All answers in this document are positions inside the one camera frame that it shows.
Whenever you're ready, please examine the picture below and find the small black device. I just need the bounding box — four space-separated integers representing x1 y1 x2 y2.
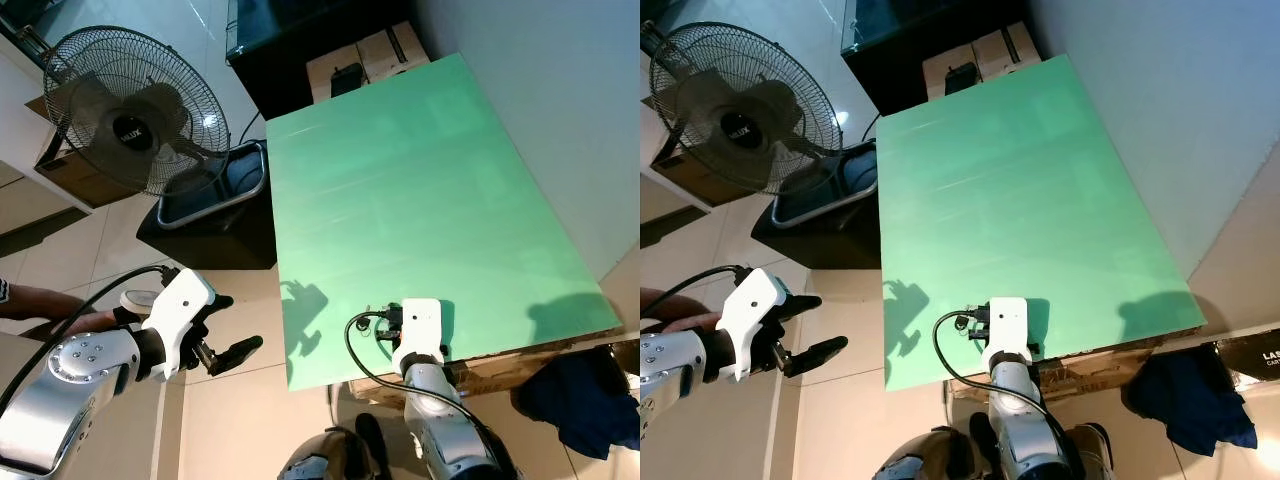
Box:
330 63 366 98
943 62 981 96

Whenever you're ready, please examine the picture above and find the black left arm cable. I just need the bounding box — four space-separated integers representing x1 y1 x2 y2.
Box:
640 264 751 311
0 263 181 396

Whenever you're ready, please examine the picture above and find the blue cloth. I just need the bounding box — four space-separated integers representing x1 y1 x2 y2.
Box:
515 345 641 461
1125 352 1259 456

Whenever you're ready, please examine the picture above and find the black standing fan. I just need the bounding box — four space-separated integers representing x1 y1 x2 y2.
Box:
42 25 233 199
648 22 846 201

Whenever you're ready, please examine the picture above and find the black cabinet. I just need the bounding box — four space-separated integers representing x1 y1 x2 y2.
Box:
840 0 1041 116
225 0 431 121

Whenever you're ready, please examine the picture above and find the small flat cardboard box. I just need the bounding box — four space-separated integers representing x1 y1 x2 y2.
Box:
922 22 1043 101
305 22 433 104

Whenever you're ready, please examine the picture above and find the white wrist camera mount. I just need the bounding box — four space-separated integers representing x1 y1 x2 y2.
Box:
985 297 1031 371
398 298 446 369
145 268 217 379
715 268 801 383

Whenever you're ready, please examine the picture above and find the printed cardboard box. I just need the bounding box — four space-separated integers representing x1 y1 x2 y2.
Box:
345 335 641 401
945 335 1216 401

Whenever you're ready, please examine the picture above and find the robot right leg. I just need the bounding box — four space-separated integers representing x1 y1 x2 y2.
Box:
1060 422 1113 480

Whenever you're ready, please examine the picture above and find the light green table board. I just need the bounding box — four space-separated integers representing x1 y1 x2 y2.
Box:
876 52 1209 392
264 52 624 392

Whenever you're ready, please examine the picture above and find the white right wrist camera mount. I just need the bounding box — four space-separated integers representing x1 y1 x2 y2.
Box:
985 297 1031 371
398 298 446 369

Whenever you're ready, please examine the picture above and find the black storage bin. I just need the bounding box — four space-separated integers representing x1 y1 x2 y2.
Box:
135 140 279 271
750 140 886 271

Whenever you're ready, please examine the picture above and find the black printed box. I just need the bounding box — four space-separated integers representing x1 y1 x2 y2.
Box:
1215 340 1280 393

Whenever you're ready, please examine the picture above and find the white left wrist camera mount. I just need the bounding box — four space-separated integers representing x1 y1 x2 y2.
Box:
715 268 801 383
145 268 217 379

